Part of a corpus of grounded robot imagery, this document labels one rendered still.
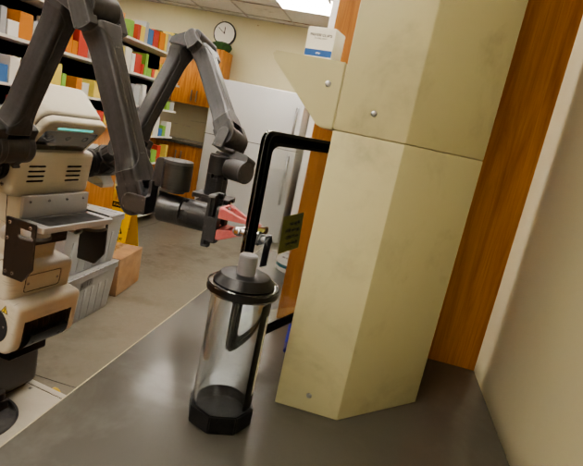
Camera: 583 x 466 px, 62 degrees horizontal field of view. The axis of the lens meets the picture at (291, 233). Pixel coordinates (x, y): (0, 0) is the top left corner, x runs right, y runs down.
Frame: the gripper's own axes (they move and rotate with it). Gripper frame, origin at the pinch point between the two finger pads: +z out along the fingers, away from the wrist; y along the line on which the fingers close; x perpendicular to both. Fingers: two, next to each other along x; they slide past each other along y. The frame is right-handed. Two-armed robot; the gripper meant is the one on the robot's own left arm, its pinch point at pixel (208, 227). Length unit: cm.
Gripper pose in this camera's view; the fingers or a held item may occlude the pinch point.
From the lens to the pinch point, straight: 131.9
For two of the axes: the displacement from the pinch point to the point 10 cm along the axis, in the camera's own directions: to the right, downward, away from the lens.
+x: 2.0, -1.9, 9.6
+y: 9.6, 2.5, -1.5
